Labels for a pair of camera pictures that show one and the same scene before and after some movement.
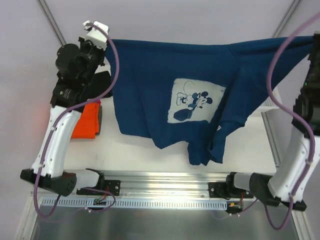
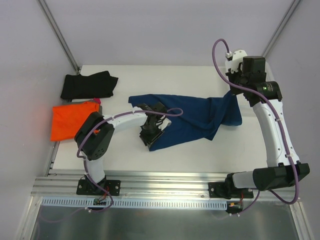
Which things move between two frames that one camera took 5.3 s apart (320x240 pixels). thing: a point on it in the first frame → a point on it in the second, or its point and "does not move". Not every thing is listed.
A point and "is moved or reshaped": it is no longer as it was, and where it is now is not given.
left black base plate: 110,186 does not move
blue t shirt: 191,95 is moved or reshaped
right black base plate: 224,190 does not move
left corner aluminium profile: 47,12 does not move
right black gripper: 315,55 → 236,89
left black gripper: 99,53 → 152,136
